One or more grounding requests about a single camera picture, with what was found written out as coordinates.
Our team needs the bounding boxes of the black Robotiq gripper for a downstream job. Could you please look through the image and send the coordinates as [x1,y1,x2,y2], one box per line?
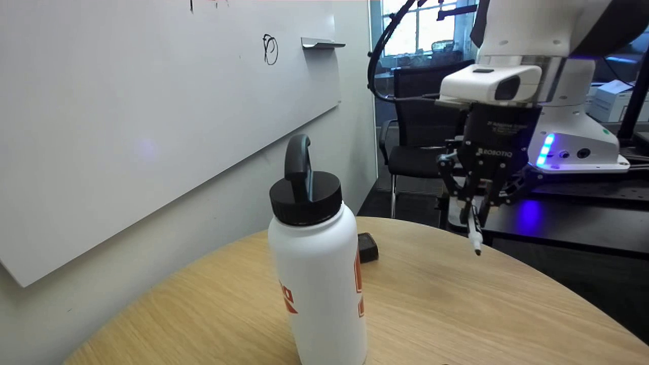
[437,107,539,229]

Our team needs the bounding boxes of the white black whiteboard marker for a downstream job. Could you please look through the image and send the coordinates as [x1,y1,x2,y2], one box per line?
[464,197,487,257]

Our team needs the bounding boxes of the black whiteboard eraser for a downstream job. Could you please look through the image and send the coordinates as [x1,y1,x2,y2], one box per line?
[356,231,381,266]

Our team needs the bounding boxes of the large white whiteboard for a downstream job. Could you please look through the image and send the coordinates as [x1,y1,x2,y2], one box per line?
[0,0,343,290]

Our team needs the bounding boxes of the black office chair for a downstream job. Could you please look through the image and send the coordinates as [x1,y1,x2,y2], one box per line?
[377,58,475,218]

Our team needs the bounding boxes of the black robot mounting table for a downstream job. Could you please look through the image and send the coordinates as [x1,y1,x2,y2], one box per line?
[443,160,649,257]

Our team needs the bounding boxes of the white cardboard box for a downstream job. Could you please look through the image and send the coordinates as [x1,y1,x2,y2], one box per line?
[587,80,636,125]

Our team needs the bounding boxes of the black slanted pole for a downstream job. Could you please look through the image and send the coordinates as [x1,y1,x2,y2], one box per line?
[618,62,649,149]

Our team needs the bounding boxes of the white water bottle black lid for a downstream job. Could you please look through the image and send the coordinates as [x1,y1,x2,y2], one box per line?
[266,132,371,365]

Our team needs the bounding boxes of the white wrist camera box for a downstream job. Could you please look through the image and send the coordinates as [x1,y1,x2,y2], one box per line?
[438,62,546,109]

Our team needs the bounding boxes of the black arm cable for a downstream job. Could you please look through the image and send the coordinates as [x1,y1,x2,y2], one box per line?
[366,0,475,106]

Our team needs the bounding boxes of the white wall shelf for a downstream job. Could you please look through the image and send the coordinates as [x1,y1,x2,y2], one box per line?
[300,36,347,52]

